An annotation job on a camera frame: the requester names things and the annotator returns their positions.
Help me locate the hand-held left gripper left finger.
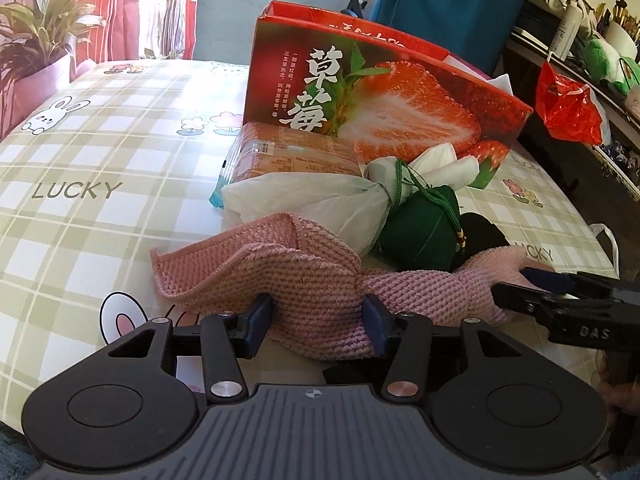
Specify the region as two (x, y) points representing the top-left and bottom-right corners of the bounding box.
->
(105, 294), (275, 404)

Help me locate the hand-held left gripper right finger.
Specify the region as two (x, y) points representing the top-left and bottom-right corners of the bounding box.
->
(362, 294), (533, 404)

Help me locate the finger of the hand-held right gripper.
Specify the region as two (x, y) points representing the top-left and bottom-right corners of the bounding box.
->
(519, 267), (593, 295)
(491, 281), (554, 318)

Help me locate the pink knitted scarf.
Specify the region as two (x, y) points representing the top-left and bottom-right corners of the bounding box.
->
(150, 212), (557, 362)

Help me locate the black cloth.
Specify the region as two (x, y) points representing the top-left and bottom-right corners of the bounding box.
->
(452, 212), (509, 273)

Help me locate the green dumpling shaped plush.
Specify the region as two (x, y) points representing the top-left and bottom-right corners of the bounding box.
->
(377, 157), (469, 274)

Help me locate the orange cracker packet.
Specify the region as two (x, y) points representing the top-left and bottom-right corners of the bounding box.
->
(210, 121), (369, 210)

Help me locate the red strawberry print box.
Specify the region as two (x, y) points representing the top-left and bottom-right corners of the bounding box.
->
(243, 0), (535, 192)

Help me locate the person's right hand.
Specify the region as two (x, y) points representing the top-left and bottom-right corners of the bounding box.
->
(596, 355), (631, 412)

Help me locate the translucent white plastic bag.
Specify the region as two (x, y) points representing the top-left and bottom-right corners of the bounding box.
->
(585, 85), (614, 147)

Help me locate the red plastic bag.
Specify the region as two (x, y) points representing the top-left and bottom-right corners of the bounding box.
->
(534, 62), (604, 144)

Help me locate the dark desk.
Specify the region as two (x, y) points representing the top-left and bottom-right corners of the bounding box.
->
(502, 30), (640, 172)

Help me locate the plaid bedsheet with rabbits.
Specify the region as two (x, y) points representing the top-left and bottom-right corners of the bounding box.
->
(0, 57), (622, 461)

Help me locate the green plush toy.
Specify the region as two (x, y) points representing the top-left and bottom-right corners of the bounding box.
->
(585, 35), (640, 97)

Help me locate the white bottle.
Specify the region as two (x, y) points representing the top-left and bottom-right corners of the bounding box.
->
(550, 2), (584, 62)

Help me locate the white brush holder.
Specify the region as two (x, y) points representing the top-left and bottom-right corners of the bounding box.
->
(605, 20), (640, 57)

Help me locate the black case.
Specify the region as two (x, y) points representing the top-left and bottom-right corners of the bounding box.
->
(515, 2), (561, 37)

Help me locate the bunch of makeup brushes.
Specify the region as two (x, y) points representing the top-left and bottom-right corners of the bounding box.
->
(595, 0), (640, 31)

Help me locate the teal curtain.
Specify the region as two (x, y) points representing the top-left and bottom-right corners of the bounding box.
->
(372, 0), (539, 81)

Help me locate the potted plant pink pot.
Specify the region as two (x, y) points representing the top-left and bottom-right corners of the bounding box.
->
(0, 0), (206, 142)

